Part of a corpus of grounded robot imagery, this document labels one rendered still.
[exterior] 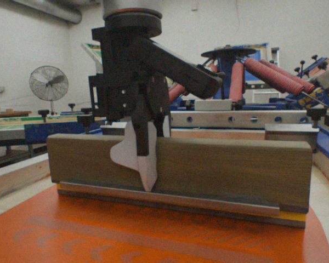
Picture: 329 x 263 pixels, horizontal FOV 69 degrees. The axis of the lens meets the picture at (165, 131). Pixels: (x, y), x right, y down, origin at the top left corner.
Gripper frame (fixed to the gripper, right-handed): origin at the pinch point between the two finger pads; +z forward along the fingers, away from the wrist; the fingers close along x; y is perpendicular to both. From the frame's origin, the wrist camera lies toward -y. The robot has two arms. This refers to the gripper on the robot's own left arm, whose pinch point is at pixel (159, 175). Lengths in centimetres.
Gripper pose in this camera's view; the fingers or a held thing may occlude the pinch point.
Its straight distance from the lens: 33.2
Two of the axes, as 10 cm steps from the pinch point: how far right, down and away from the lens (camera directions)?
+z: 0.6, 9.9, 1.6
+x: -3.3, 1.7, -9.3
